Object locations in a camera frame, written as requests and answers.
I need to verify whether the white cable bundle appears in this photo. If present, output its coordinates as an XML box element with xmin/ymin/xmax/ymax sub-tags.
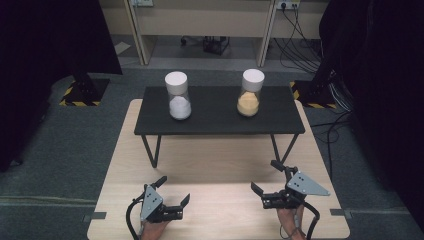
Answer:
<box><xmin>327</xmin><ymin>70</ymin><xmax>354</xmax><ymax>113</ymax></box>

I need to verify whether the black yellow striped base plate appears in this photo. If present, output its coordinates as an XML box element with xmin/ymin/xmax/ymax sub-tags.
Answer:
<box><xmin>58</xmin><ymin>77</ymin><xmax>111</xmax><ymax>108</ymax></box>
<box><xmin>288</xmin><ymin>80</ymin><xmax>338</xmax><ymax>110</ymax></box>

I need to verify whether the dark curtain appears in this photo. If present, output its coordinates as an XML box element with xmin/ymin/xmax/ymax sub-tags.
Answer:
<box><xmin>314</xmin><ymin>0</ymin><xmax>424</xmax><ymax>232</ymax></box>
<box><xmin>0</xmin><ymin>0</ymin><xmax>124</xmax><ymax>173</ymax></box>

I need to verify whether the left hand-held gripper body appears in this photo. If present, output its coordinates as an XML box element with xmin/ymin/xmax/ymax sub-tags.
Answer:
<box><xmin>139</xmin><ymin>184</ymin><xmax>185</xmax><ymax>224</ymax></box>

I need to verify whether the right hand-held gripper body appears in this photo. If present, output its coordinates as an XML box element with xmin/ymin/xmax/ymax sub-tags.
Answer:
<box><xmin>260</xmin><ymin>165</ymin><xmax>331</xmax><ymax>211</ymax></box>

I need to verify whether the flat grey card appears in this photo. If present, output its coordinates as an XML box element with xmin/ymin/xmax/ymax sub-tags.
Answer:
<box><xmin>113</xmin><ymin>41</ymin><xmax>132</xmax><ymax>56</ymax></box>

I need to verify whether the white wall socket with plugs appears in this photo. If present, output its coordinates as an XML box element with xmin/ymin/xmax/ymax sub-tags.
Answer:
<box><xmin>275</xmin><ymin>0</ymin><xmax>301</xmax><ymax>11</ymax></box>

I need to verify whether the person's right hand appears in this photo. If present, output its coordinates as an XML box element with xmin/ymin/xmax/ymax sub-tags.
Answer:
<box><xmin>276</xmin><ymin>203</ymin><xmax>306</xmax><ymax>240</ymax></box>

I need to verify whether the black box under desk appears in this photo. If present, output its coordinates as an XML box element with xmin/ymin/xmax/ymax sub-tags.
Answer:
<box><xmin>202</xmin><ymin>35</ymin><xmax>231</xmax><ymax>56</ymax></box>

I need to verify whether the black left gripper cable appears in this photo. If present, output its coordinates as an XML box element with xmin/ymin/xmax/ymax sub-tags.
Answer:
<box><xmin>125</xmin><ymin>195</ymin><xmax>145</xmax><ymax>240</ymax></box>

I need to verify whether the clear jar of yellow powder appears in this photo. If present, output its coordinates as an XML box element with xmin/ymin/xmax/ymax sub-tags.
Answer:
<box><xmin>236</xmin><ymin>68</ymin><xmax>266</xmax><ymax>118</ymax></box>

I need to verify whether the clear jar of white powder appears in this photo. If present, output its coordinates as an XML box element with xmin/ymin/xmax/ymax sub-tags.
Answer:
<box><xmin>164</xmin><ymin>70</ymin><xmax>193</xmax><ymax>121</ymax></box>

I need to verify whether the black floor cable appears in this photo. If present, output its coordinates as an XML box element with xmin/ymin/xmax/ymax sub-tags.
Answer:
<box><xmin>309</xmin><ymin>111</ymin><xmax>353</xmax><ymax>183</ymax></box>

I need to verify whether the black metal shelf rack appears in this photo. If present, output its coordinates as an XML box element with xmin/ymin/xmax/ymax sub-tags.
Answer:
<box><xmin>133</xmin><ymin>85</ymin><xmax>306</xmax><ymax>169</ymax></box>

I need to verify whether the grey tape strip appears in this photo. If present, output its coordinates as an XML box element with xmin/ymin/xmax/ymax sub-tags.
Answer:
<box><xmin>82</xmin><ymin>211</ymin><xmax>108</xmax><ymax>223</ymax></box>
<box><xmin>329</xmin><ymin>207</ymin><xmax>353</xmax><ymax>221</ymax></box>

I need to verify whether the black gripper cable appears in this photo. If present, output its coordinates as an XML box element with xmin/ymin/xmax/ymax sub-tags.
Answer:
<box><xmin>299</xmin><ymin>200</ymin><xmax>322</xmax><ymax>240</ymax></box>
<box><xmin>125</xmin><ymin>195</ymin><xmax>145</xmax><ymax>240</ymax></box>

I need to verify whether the black hanging cable bundle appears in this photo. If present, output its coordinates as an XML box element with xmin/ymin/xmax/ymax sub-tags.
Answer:
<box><xmin>273</xmin><ymin>5</ymin><xmax>324</xmax><ymax>75</ymax></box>

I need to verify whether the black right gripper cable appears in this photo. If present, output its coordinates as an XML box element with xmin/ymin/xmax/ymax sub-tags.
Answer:
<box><xmin>299</xmin><ymin>200</ymin><xmax>322</xmax><ymax>240</ymax></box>

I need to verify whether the beige desk frame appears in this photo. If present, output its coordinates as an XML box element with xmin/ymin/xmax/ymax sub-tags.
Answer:
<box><xmin>99</xmin><ymin>0</ymin><xmax>332</xmax><ymax>68</ymax></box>

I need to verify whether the person's left hand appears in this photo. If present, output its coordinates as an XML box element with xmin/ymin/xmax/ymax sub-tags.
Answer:
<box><xmin>141</xmin><ymin>219</ymin><xmax>172</xmax><ymax>240</ymax></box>

